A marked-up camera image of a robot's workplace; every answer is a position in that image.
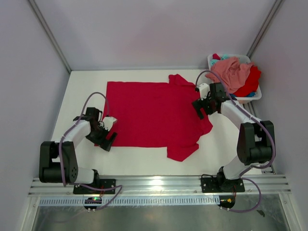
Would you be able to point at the right corner aluminium post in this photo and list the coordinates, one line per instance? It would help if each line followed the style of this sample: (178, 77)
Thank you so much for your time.
(274, 10)

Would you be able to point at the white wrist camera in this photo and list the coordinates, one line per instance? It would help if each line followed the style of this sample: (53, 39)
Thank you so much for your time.
(108, 122)
(203, 90)

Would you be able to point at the crimson red t shirt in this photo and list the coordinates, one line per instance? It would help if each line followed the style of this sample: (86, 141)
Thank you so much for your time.
(155, 115)

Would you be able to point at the bright red t shirt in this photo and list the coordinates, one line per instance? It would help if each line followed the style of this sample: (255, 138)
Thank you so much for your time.
(250, 83)

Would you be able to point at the aluminium front rail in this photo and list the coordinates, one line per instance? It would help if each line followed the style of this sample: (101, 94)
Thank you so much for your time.
(166, 185)

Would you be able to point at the right controller board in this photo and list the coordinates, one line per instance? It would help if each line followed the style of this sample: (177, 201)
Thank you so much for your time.
(226, 202)

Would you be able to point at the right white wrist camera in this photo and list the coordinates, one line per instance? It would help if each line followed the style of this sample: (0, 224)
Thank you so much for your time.
(203, 90)

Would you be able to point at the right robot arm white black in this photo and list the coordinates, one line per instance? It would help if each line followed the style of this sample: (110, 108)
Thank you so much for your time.
(256, 140)

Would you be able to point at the left corner aluminium post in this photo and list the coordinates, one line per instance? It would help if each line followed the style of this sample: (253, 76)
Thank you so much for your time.
(38, 14)

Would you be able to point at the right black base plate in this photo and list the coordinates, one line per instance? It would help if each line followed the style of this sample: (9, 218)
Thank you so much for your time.
(210, 184)

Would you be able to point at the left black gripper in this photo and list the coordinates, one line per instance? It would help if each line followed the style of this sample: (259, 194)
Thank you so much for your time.
(104, 146)

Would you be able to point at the left controller board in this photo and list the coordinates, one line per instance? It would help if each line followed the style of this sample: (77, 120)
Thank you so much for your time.
(92, 203)

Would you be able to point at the corner aluminium post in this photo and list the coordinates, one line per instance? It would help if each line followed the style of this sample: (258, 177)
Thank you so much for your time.
(274, 10)
(38, 14)

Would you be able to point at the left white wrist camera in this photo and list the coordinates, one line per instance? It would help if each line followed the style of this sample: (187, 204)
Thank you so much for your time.
(108, 122)

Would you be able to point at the grey slotted cable duct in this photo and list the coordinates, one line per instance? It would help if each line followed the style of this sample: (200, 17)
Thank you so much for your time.
(134, 201)

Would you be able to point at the aluminium side rail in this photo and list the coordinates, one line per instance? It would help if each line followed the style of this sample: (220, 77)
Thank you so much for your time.
(250, 108)

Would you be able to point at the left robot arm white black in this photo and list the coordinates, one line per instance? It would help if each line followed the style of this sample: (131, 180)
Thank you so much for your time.
(58, 160)

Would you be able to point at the salmon pink t shirt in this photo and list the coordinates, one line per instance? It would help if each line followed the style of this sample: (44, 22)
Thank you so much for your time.
(232, 72)

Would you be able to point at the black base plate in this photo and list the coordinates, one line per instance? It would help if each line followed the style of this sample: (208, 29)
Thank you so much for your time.
(210, 184)
(92, 188)

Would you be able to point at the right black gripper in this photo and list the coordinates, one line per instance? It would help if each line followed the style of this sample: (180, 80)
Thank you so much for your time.
(199, 104)

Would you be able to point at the white plastic laundry basket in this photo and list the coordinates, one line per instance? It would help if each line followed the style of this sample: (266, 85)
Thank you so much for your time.
(257, 95)

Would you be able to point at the controller board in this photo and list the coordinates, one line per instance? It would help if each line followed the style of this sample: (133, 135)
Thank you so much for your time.
(226, 202)
(92, 203)

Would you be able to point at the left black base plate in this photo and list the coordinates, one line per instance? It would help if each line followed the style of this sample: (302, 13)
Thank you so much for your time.
(92, 188)

